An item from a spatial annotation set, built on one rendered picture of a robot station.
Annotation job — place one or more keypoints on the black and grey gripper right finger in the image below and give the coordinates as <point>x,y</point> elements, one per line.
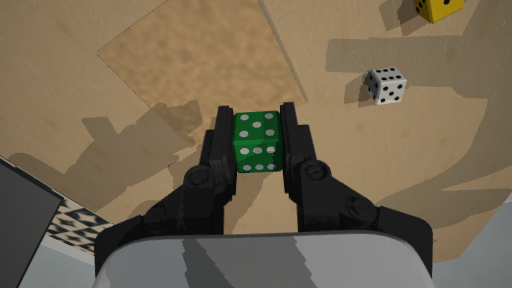
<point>324,199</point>

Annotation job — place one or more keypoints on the yellow die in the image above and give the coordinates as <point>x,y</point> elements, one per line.
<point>435,10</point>

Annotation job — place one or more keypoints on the white die with black pips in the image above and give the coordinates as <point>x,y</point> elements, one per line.
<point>386,85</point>

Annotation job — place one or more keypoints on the tan mat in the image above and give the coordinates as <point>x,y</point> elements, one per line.
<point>187,57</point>

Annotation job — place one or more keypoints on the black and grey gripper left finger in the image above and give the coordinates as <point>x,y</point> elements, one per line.
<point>189,209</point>

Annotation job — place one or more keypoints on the green die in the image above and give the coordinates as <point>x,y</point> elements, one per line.
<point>257,142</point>

